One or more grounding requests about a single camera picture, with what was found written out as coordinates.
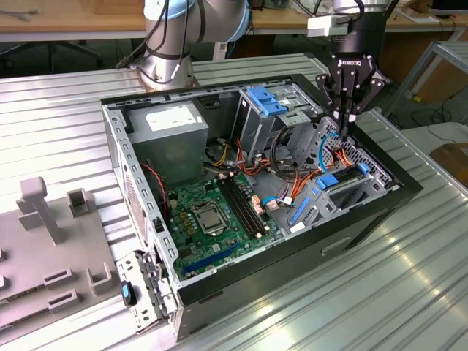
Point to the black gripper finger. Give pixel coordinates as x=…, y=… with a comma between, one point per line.
x=371, y=97
x=323, y=86

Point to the hard disk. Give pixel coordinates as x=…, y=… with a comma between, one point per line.
x=326, y=181

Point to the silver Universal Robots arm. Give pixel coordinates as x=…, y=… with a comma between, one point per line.
x=164, y=69

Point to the grey disk bay cage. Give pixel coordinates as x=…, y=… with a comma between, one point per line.
x=321, y=204

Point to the black slanted pole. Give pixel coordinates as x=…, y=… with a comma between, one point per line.
x=392, y=9

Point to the grey metal drive cage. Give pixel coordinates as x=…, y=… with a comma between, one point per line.
x=256, y=124

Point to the brown cardboard box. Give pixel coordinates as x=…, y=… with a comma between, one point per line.
x=448, y=82
x=453, y=161

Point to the orange board connector block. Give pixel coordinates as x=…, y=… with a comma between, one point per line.
x=257, y=206

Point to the black RAM slot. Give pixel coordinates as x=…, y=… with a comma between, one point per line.
x=236, y=206
x=249, y=206
x=240, y=206
x=245, y=206

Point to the white label tag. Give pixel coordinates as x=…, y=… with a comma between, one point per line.
x=297, y=227

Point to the grey power supply unit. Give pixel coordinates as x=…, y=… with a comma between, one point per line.
x=168, y=153

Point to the CPU socket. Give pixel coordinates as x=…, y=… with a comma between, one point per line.
x=201, y=207

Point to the silver CPU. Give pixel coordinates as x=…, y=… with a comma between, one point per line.
x=209, y=221

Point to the green motherboard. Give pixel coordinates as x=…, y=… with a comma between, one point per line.
x=199, y=245

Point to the blue expansion slot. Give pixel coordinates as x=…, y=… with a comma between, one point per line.
x=212, y=259

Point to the black open PC case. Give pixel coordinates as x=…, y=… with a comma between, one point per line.
x=256, y=292

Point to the blue black latch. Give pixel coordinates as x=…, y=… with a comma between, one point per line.
x=126, y=292

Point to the grey parts rack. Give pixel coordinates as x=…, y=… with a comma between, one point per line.
x=36, y=256

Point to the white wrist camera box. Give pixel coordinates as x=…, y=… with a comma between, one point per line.
x=321, y=26

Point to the aluminium profile frame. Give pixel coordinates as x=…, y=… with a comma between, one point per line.
x=413, y=77

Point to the blue plastic drive bracket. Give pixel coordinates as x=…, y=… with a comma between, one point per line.
x=272, y=108

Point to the wooden desk white frame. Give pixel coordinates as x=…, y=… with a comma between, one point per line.
x=73, y=20
x=278, y=20

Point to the silver slot retention bracket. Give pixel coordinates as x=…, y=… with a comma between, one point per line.
x=140, y=311

